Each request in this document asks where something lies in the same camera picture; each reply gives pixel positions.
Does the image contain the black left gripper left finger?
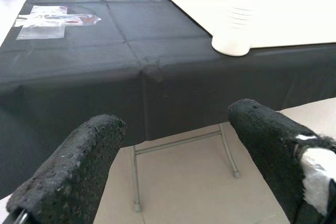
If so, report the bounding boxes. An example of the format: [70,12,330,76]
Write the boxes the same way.
[5,114,127,224]

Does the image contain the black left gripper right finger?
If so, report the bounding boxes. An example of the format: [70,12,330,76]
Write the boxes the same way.
[227,99,336,224]

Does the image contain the white plastic table leg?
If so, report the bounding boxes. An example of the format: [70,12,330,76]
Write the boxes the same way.
[224,0,259,32]

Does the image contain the white plastic children table top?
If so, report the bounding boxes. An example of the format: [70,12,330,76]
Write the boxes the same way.
[140,0,336,57]

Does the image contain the grey metal table leg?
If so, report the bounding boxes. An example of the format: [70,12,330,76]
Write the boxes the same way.
[130,144,144,213]
[218,123,241,179]

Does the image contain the black tablecloth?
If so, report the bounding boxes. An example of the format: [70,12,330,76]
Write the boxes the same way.
[0,0,336,201]

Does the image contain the clear tape cross patch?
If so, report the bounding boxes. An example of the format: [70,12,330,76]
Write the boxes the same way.
[14,5,103,40]

